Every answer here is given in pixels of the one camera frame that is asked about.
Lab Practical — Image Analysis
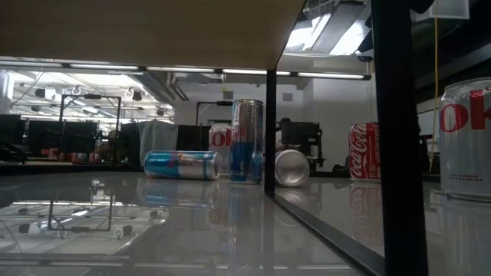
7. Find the silver can with red print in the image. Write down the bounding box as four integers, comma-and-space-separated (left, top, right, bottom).
209, 123, 233, 178

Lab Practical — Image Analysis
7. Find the white ceiling box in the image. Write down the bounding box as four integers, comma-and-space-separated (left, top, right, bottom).
429, 0, 470, 20

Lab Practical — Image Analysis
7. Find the black partition panel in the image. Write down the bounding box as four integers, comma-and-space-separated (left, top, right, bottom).
177, 124, 211, 152

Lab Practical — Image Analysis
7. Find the black gantry frame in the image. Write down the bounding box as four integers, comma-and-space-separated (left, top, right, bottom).
58, 94, 123, 154
196, 100, 234, 127

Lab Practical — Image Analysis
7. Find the blue silver Red Bull can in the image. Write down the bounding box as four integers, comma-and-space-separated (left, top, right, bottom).
274, 149, 311, 188
143, 149, 222, 181
229, 99, 265, 184

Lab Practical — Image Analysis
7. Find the silver Diet Coke can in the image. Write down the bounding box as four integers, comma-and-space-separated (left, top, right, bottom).
439, 77, 491, 200

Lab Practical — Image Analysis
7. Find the ceiling light strip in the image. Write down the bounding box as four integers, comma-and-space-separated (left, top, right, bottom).
0, 61, 372, 81

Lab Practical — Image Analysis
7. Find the wooden shelf board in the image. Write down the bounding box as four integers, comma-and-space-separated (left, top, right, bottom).
0, 0, 306, 71

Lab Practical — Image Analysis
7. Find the person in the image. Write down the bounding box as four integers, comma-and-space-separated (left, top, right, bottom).
95, 130, 124, 162

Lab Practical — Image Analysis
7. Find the black shelf side frame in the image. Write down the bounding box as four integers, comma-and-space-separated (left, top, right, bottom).
263, 0, 430, 276

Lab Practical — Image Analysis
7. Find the black box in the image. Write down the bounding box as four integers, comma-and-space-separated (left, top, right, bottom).
275, 117, 325, 172

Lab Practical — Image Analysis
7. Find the red Coca-Cola can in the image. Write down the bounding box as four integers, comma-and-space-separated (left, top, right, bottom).
348, 121, 381, 182

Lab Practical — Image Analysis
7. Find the grey hanging cloth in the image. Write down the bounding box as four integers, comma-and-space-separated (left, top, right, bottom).
137, 120, 180, 166

